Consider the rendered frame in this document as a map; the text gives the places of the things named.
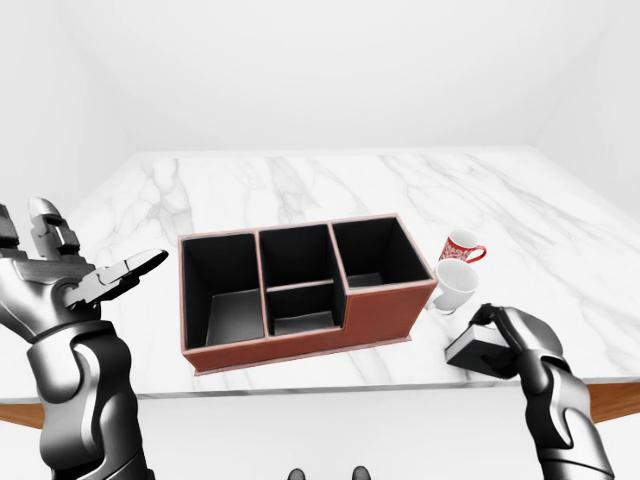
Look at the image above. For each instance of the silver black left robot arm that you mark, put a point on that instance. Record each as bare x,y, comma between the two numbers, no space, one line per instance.
85,400

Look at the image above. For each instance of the small dark rounded shape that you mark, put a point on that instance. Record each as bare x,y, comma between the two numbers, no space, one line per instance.
296,474
361,473

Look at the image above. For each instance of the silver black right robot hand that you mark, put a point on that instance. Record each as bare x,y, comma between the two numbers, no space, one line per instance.
525,332

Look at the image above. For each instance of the red patterned mug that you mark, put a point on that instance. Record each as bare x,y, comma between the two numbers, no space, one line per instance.
459,248

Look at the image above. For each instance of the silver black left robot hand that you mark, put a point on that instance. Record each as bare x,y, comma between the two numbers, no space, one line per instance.
35,280

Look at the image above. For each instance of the red-brown desk caddy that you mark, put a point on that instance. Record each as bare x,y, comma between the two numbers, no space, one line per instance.
300,290

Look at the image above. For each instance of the plain white mug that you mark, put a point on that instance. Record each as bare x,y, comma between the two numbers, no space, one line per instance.
456,287

